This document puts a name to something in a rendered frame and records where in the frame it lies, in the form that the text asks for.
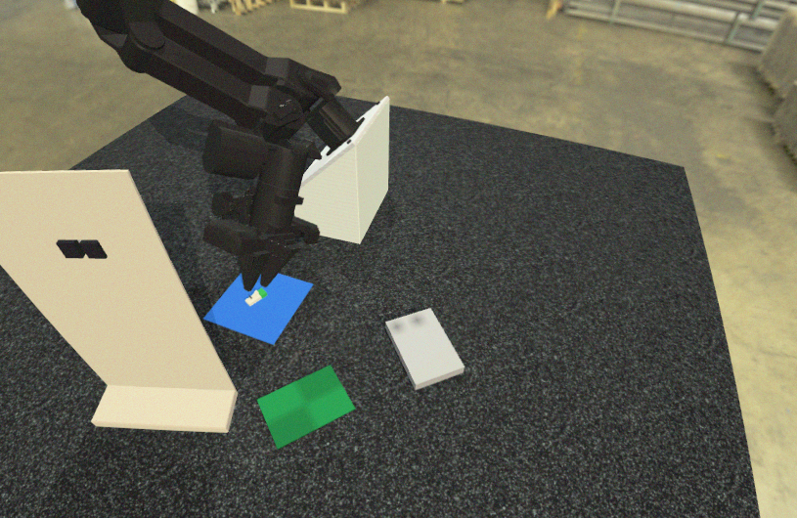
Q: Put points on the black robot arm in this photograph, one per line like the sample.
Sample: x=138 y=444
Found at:
x=269 y=98

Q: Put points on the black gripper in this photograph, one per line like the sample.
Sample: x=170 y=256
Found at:
x=264 y=253

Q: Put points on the blue flat square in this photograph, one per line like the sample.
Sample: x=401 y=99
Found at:
x=266 y=318

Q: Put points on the green flat square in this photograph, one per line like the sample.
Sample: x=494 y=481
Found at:
x=304 y=406

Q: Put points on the cream flat panel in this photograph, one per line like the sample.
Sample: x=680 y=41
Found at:
x=82 y=246

